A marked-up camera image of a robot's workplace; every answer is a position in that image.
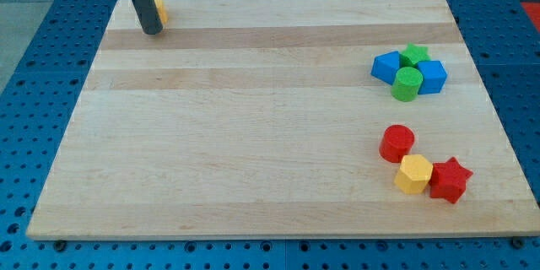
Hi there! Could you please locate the blue triangle block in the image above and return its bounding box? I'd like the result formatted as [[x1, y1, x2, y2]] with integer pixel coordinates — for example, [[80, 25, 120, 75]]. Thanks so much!
[[370, 51, 400, 85]]

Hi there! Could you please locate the green star block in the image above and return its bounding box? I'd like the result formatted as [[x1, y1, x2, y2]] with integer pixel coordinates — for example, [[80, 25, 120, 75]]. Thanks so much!
[[400, 43, 431, 68]]

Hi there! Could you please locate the red star block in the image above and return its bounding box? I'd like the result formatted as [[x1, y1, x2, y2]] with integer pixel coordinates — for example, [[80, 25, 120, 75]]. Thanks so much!
[[429, 157, 473, 204]]

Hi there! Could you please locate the wooden board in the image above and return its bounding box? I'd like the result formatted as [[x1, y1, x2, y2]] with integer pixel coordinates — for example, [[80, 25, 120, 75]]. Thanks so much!
[[26, 0, 539, 240]]

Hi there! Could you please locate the red cylinder block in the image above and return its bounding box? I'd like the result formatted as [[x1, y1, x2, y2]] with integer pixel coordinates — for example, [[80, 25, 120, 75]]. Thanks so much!
[[379, 124, 415, 163]]

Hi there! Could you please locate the green cylinder block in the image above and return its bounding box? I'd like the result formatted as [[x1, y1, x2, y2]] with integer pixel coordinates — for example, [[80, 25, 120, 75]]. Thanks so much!
[[391, 67, 424, 102]]

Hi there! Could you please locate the yellow hexagon block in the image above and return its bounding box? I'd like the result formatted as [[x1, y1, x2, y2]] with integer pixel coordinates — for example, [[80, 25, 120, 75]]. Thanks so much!
[[394, 154, 433, 194]]

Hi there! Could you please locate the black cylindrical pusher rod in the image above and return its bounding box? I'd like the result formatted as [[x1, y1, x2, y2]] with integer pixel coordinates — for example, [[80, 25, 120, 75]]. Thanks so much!
[[121, 0, 165, 36]]

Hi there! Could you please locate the yellow block behind rod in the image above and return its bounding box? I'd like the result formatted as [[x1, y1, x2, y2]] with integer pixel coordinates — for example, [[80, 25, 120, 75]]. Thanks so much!
[[154, 0, 169, 25]]

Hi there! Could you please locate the blue cube block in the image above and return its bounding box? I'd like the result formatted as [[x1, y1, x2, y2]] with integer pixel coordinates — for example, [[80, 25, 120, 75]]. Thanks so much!
[[418, 61, 447, 95]]

